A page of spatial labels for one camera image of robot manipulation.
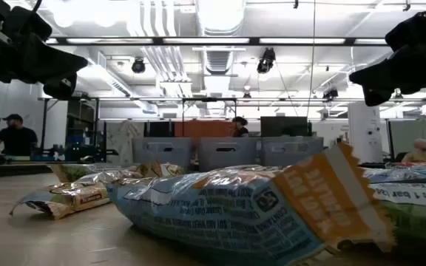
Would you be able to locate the orange partition panel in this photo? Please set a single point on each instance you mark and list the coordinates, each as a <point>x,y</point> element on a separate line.
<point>198,129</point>

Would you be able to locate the black overhead frame beam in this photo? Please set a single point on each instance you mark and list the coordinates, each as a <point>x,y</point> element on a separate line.
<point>350,41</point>

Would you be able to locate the white fabric cover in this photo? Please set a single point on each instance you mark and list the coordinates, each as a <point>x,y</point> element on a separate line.
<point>124,140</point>

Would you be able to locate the black ceiling spotlight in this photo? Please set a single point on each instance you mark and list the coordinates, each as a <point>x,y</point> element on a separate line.
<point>138,65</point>
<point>330,94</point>
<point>266,61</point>

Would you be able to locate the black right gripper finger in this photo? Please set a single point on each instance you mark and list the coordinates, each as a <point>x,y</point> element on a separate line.
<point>387,68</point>
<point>387,82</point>

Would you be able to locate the person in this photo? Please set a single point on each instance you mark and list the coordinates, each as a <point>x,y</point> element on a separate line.
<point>17,140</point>
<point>422,155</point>
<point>240,131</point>

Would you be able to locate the light blue orange granola bar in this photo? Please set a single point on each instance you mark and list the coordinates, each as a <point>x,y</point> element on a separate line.
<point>168,169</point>
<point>216,218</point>

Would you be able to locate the yellow light blue granola bar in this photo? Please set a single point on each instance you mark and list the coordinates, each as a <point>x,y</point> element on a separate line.
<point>80,197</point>

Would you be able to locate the green partition wall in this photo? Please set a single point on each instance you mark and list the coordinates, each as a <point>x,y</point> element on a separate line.
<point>405,136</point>

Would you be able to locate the black metal rack frame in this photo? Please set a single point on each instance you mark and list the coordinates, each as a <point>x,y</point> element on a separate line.
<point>44,122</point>

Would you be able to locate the white ceiling air duct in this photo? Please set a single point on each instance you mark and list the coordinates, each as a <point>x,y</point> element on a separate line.
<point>220,18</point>

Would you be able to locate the silver bar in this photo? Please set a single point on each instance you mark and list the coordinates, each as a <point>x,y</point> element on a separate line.
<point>69,171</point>

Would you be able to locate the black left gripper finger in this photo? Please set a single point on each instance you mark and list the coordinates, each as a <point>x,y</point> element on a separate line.
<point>50,53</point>
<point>50,71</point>

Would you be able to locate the grey translucent plastic bin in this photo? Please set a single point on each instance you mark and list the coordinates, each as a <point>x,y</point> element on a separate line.
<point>290,157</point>
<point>161,157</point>
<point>228,160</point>

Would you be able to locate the white room pillar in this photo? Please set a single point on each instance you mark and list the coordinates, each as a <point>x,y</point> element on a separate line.
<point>364,129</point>

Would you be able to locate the black computer monitor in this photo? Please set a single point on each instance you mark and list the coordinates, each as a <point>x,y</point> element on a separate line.
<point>283,127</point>

